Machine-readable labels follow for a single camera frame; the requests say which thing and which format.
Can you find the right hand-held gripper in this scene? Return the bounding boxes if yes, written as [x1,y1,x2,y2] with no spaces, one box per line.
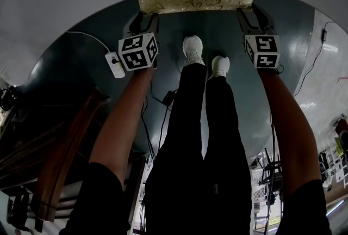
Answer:
[235,3,281,70]

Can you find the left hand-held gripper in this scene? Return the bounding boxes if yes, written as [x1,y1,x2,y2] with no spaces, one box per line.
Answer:
[118,11,160,72]

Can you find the person's left forearm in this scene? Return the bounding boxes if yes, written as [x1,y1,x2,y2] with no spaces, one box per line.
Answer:
[88,66,155,193]

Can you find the person's right forearm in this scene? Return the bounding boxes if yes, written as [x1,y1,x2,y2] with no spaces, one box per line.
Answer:
[256,67,323,203]

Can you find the white power strip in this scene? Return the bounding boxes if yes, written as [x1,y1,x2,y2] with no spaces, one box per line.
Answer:
[104,51,127,79]

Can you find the person's left white shoe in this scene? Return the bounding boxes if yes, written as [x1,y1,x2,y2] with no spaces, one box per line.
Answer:
[182,35,206,66]

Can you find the person's white shoe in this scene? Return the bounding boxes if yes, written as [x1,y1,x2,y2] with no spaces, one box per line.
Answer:
[208,55,231,80]
[182,35,206,66]

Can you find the person's right white shoe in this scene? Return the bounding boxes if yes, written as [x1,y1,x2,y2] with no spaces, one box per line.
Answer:
[208,55,231,80]

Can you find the black power adapter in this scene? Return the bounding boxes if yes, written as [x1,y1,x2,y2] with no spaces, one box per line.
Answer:
[161,90,178,106]

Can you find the red object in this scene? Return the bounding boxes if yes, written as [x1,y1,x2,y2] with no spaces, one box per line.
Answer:
[334,116,348,137]

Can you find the person's black trousers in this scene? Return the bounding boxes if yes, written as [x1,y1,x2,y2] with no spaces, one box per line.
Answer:
[143,62,253,235]

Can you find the brown wooden furniture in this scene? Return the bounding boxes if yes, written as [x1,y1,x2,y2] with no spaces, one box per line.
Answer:
[34,86,111,223]

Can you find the black metal stand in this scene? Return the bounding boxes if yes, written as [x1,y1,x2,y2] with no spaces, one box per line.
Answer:
[256,146,284,205]

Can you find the white rack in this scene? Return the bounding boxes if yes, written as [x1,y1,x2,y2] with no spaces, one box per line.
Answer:
[317,146,348,189]

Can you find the person's black shirt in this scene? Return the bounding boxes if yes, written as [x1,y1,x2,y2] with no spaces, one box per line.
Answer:
[58,162,340,235]

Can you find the white power strip cable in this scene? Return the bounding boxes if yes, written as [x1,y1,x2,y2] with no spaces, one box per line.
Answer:
[66,30,111,54]

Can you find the small black adapter with cable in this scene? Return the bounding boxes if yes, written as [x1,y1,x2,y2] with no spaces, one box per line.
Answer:
[292,21,337,98]

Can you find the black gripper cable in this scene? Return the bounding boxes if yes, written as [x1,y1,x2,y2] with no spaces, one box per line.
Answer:
[269,113,277,203]
[140,94,158,160]

